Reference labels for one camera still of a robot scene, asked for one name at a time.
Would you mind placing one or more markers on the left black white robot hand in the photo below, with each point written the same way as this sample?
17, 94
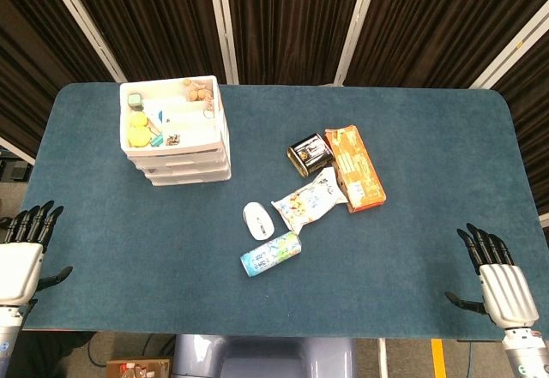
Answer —
19, 266

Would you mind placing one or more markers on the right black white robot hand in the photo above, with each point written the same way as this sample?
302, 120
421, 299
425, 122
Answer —
508, 292

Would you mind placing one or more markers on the purple grey robot base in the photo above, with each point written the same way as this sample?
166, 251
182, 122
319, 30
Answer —
266, 356

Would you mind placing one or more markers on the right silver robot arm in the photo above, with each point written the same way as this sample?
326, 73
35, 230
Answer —
525, 354

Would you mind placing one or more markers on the white drawer organizer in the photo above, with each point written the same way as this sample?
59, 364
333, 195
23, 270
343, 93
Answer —
193, 139

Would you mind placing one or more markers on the blue felt table mat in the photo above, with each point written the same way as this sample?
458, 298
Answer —
386, 266

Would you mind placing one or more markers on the white table leg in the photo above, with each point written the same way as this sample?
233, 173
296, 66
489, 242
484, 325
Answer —
382, 358

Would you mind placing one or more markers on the brown cardboard box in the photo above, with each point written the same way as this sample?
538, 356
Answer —
137, 369

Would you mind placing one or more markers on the yellow rubber toy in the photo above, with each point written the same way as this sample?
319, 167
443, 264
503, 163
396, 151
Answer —
138, 131

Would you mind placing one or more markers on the brown curtain panel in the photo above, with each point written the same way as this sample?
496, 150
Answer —
150, 22
532, 108
442, 22
291, 22
34, 65

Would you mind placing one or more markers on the small teal item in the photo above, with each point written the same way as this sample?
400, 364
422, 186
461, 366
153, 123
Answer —
157, 140

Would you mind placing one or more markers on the orange cardboard snack box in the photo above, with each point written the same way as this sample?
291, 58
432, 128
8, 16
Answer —
358, 168

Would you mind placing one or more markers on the small green jar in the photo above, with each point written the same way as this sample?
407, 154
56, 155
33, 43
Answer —
135, 101

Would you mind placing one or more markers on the white cream packet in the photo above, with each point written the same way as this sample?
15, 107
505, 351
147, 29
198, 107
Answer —
154, 110

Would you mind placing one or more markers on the white printed snack bag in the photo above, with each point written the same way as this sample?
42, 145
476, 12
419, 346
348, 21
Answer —
306, 204

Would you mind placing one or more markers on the light blue drink can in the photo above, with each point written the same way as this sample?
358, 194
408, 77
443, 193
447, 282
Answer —
270, 254

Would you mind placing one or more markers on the black gold tin can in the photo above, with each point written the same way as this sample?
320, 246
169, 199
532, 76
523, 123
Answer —
309, 154

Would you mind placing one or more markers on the white computer mouse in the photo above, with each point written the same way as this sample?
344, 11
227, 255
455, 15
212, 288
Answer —
258, 221

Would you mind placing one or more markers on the white partition post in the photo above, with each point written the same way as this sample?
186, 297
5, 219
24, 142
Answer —
510, 52
357, 26
83, 22
223, 26

